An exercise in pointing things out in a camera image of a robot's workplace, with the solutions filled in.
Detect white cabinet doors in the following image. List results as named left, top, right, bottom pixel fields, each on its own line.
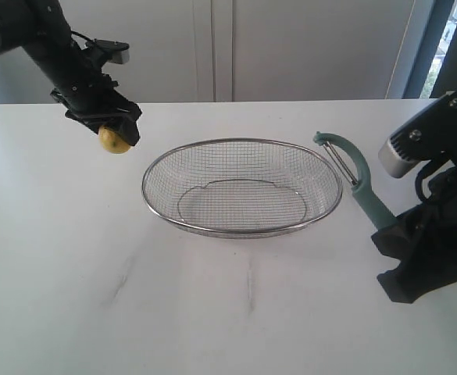
left=0, top=0, right=424, bottom=105

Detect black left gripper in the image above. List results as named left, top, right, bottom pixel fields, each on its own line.
left=49, top=58, right=142, bottom=146

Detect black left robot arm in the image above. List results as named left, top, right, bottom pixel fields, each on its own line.
left=0, top=1, right=141, bottom=146

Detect yellow lemon with sticker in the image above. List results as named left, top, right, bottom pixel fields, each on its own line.
left=98, top=126, right=131, bottom=154

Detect window with dark frame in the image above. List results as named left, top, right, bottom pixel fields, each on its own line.
left=402, top=1, right=457, bottom=99

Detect teal handled peeler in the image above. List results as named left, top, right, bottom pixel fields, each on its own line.
left=313, top=132, right=397, bottom=230

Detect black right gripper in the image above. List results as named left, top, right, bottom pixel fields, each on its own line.
left=371, top=167, right=457, bottom=304

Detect oval metal mesh basket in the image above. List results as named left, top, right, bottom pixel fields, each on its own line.
left=141, top=137, right=343, bottom=239

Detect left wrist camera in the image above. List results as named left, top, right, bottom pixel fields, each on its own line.
left=84, top=39, right=130, bottom=67

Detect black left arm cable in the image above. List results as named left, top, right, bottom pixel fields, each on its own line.
left=70, top=30, right=96, bottom=50

